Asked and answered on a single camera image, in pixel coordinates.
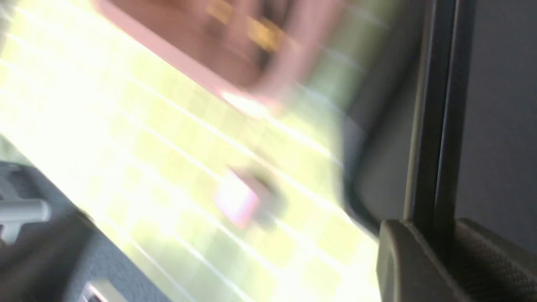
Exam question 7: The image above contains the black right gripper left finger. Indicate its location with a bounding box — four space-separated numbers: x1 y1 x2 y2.
376 220 472 302

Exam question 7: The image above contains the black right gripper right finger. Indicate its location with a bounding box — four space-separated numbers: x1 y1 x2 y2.
451 219 537 302

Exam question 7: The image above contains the grey robot base part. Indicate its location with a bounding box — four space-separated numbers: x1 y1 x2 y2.
0 162 169 302

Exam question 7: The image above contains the black plastic tray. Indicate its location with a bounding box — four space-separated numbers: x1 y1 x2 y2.
341 0 537 253

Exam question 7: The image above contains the pink cube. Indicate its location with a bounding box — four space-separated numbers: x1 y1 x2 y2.
214 167 288 229

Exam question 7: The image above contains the green checkered tablecloth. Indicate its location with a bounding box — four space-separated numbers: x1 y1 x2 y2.
1 0 402 302

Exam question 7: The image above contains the pink plastic bin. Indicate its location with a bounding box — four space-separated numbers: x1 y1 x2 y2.
92 0 346 116

